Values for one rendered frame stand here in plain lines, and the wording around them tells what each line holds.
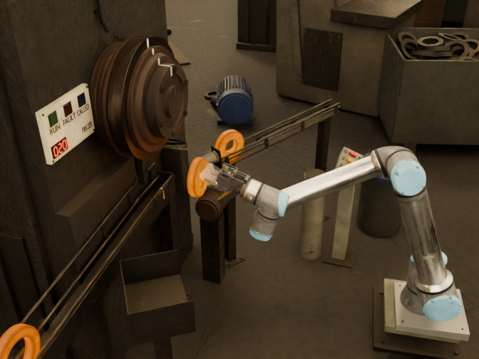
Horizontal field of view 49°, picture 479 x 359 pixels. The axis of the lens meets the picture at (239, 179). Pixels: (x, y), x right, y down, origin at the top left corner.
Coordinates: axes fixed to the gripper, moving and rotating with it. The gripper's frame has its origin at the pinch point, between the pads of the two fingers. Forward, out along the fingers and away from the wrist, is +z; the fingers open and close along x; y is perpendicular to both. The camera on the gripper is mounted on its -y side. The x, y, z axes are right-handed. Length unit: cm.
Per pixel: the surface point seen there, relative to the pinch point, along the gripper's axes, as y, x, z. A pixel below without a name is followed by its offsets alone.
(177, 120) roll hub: 13.9, -7.5, 15.5
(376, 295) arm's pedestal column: -59, -43, -94
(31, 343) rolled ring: -22, 80, 16
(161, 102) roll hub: 25.6, 3.9, 19.0
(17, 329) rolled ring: -13, 84, 18
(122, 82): 33.9, 15.0, 30.0
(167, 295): -21.6, 43.4, -11.4
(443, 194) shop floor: -53, -154, -127
